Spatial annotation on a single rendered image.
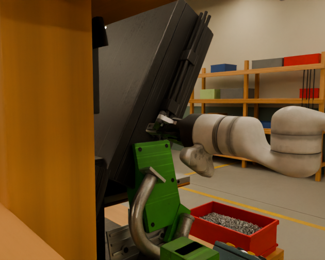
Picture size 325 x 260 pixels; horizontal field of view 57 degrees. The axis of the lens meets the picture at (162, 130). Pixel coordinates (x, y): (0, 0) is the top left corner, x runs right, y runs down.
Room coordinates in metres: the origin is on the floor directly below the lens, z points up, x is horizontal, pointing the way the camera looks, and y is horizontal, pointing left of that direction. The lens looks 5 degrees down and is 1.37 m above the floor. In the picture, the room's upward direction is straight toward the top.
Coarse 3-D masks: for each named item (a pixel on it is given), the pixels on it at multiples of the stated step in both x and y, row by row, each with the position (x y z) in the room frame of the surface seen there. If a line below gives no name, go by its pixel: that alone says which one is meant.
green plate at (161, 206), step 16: (144, 144) 0.72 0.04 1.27; (160, 144) 0.76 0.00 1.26; (144, 160) 0.71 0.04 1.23; (160, 160) 0.74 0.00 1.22; (128, 192) 0.74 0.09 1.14; (160, 192) 0.72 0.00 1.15; (176, 192) 0.75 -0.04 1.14; (144, 208) 0.68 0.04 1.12; (160, 208) 0.70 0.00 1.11; (176, 208) 0.74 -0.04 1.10; (160, 224) 0.69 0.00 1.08
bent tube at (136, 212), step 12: (144, 168) 0.68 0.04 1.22; (144, 180) 0.67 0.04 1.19; (156, 180) 0.68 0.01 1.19; (144, 192) 0.64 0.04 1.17; (132, 204) 0.63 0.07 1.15; (144, 204) 0.64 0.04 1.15; (132, 216) 0.62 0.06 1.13; (132, 228) 0.61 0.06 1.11; (144, 240) 0.61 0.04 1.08; (144, 252) 0.61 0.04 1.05; (156, 252) 0.62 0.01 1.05
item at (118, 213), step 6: (120, 204) 1.34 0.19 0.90; (108, 210) 1.26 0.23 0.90; (114, 210) 1.26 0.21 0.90; (120, 210) 1.26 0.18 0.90; (126, 210) 1.26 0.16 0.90; (108, 216) 1.20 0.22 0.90; (114, 216) 1.20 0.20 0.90; (120, 216) 1.20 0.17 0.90; (126, 216) 1.20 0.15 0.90; (120, 222) 1.14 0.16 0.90; (126, 222) 1.14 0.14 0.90; (198, 240) 0.98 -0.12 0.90; (210, 246) 0.94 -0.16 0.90
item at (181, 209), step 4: (180, 204) 0.74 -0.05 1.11; (180, 208) 0.74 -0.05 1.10; (184, 208) 0.75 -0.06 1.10; (176, 212) 0.73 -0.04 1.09; (180, 212) 0.74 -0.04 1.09; (184, 212) 0.74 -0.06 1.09; (188, 212) 0.75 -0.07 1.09; (176, 216) 0.72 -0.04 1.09; (176, 220) 0.72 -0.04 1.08; (172, 224) 0.71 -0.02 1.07; (176, 224) 0.72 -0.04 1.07; (168, 228) 0.71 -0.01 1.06; (172, 228) 0.71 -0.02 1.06; (176, 228) 0.71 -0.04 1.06; (168, 232) 0.70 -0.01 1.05; (172, 232) 0.70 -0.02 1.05; (168, 236) 0.69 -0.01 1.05; (172, 236) 0.70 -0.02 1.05; (164, 240) 0.70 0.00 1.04; (168, 240) 0.69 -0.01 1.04
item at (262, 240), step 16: (192, 208) 1.24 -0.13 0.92; (208, 208) 1.31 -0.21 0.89; (224, 208) 1.28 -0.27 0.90; (192, 224) 1.15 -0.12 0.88; (208, 224) 1.09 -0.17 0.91; (224, 224) 1.15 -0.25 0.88; (240, 224) 1.16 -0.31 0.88; (256, 224) 1.17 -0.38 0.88; (272, 224) 1.08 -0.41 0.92; (208, 240) 1.10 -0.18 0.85; (224, 240) 1.04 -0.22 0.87; (240, 240) 1.00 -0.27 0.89; (256, 240) 1.01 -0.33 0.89; (272, 240) 1.09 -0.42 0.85
